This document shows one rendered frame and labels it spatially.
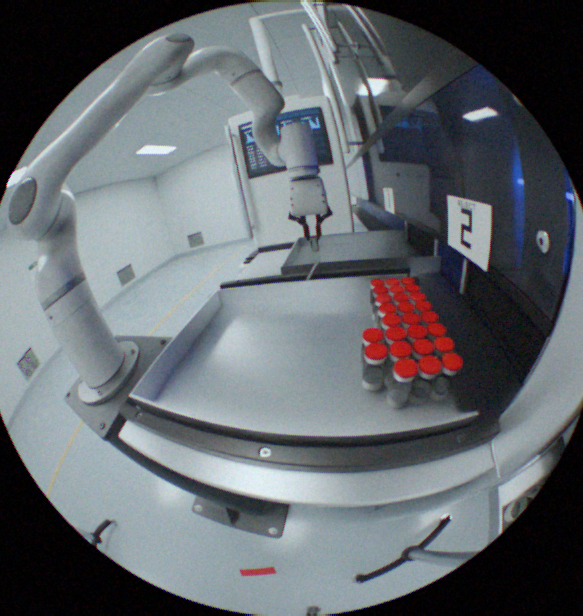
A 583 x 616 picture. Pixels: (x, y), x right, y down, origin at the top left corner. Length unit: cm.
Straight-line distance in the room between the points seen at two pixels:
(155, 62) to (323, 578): 156
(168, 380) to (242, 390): 12
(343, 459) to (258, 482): 7
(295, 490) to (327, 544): 89
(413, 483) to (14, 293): 517
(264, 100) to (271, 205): 63
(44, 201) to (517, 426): 57
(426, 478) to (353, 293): 29
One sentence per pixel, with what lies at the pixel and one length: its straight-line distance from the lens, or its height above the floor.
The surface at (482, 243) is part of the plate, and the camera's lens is 22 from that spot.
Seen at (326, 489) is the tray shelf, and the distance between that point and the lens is 18.
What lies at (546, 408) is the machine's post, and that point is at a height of 96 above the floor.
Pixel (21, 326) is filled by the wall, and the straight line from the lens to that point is 506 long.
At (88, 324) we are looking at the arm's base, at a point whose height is 98.
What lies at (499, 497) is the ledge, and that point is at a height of 88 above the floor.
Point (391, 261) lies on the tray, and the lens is 45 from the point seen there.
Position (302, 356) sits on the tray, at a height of 88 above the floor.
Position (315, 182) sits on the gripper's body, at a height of 108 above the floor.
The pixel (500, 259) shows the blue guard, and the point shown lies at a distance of 20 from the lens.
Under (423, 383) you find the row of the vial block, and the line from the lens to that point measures 19.
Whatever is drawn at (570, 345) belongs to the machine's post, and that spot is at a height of 100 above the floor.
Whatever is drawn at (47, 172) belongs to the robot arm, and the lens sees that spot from 40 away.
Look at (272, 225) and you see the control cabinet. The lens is 107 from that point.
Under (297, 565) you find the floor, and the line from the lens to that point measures 109.
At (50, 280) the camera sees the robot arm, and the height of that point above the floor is 108.
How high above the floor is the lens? 106
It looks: 30 degrees down
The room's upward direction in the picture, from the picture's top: 12 degrees counter-clockwise
